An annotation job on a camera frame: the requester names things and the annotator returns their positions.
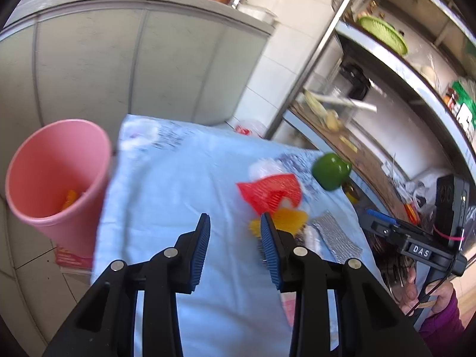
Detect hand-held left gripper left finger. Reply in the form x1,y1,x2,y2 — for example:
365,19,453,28
42,213,211,357

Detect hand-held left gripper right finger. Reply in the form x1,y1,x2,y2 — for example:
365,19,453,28
259,213,434,357

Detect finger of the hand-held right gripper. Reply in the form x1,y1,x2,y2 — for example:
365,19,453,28
366,209,395,224

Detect yellow mesh bag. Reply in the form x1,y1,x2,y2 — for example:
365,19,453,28
250,208,309,239

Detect silver foil wrapper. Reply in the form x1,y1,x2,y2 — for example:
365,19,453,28
310,210,363,264

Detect red mesh net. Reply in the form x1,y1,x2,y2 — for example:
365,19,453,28
237,174,303,216

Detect white plastic wrap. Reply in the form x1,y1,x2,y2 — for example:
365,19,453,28
248,158,287,179

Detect orange peel piece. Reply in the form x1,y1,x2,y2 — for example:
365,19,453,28
61,190,81,211

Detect pink plastic bucket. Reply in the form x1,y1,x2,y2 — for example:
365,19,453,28
5,119,113,259

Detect person's right forearm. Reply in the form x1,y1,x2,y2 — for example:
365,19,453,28
418,286,466,347

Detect person's right hand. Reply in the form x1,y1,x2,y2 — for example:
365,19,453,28
400,270,454,317

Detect yellow oil bottle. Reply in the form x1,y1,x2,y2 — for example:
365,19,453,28
344,182,361,205

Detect green bell pepper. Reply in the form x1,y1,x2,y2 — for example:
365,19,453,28
311,153,352,192

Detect light blue floral cloth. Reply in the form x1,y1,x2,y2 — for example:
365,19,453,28
91,115,387,357

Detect ginger root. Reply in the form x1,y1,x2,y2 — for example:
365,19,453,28
325,109,343,131

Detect white leek stalk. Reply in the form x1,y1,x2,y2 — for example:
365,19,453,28
316,95,377,113

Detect red and white plastic bag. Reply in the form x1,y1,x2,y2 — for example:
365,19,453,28
235,119,266,138

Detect corn cob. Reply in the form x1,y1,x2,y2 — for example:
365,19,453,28
304,91,328,120

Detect clear plastic container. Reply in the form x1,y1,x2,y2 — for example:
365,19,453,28
305,74,358,124

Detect green package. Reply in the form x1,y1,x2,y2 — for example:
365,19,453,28
452,81,476,129

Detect metal storage rack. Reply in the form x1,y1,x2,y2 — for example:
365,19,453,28
266,0,476,224

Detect green plastic basket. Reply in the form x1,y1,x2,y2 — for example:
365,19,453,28
358,15,409,56

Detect grey kitchen counter cabinet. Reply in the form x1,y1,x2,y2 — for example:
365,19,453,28
0,0,278,157

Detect white rectangular container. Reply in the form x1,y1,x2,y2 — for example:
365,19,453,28
238,2,278,24

